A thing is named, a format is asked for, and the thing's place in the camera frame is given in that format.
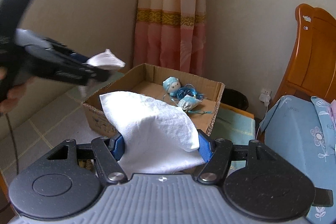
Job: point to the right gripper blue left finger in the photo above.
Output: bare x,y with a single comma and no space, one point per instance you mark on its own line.
101,156

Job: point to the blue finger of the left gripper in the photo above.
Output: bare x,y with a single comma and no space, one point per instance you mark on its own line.
80,58

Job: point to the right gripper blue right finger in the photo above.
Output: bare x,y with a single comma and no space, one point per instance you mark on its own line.
218,155

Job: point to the white towel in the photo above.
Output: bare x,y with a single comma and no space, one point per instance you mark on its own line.
159,138

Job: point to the blue white string sachet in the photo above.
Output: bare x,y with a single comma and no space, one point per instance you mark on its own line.
188,98

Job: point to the blue white doll head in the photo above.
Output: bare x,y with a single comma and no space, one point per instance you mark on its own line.
171,84

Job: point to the grey pouch small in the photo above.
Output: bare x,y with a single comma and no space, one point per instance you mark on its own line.
105,65

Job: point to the person left hand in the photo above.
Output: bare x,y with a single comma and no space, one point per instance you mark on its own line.
14,95

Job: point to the grey checked blanket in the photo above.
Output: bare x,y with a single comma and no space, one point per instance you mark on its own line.
64,118

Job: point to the black waste bin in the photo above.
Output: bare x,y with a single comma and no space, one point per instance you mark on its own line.
235,99

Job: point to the cardboard box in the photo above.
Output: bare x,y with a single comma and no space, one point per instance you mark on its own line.
147,79

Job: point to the blue floral bedsheet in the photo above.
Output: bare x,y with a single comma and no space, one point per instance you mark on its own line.
303,133

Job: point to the pink patterned curtain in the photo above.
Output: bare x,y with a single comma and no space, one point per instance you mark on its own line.
171,34

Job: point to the black smartphone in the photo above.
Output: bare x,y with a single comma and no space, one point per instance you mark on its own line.
323,197

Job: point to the wooden headboard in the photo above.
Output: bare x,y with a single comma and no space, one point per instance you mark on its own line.
311,68

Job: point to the pink floral quilt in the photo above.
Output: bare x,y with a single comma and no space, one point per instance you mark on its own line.
333,110

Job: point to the white wall charger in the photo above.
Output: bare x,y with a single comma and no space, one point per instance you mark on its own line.
265,97

